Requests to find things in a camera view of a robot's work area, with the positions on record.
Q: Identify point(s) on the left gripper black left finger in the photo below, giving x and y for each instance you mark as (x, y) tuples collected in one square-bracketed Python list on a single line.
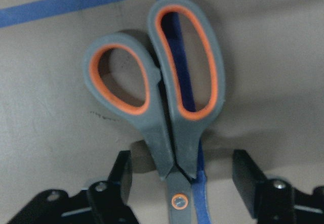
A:
[(108, 199)]

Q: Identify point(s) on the grey orange scissors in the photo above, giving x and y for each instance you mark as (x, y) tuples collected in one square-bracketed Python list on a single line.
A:
[(171, 131)]

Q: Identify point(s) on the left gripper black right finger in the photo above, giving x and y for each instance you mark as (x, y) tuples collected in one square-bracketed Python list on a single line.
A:
[(267, 200)]

